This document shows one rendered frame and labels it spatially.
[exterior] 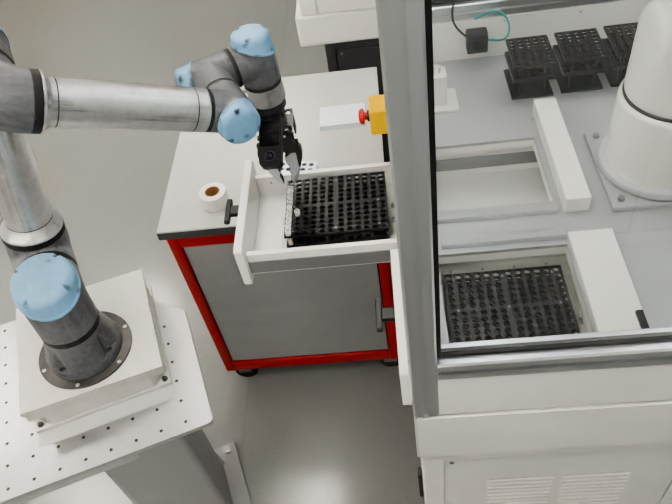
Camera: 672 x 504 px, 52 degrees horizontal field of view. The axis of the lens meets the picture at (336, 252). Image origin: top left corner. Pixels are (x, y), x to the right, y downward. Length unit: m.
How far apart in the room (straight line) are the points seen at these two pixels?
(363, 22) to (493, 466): 1.36
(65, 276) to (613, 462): 1.04
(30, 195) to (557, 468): 1.08
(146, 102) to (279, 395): 1.35
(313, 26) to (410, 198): 1.47
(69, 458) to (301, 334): 0.86
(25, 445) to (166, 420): 0.28
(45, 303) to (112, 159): 2.11
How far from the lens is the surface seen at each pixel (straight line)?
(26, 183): 1.34
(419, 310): 0.89
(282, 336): 2.10
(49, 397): 1.47
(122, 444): 1.44
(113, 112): 1.13
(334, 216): 1.47
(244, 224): 1.46
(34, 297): 1.32
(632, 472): 1.44
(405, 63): 0.64
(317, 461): 2.16
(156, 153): 3.31
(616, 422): 1.22
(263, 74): 1.34
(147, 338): 1.47
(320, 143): 1.88
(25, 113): 1.10
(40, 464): 1.50
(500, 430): 1.19
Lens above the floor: 1.94
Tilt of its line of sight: 48 degrees down
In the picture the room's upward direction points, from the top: 11 degrees counter-clockwise
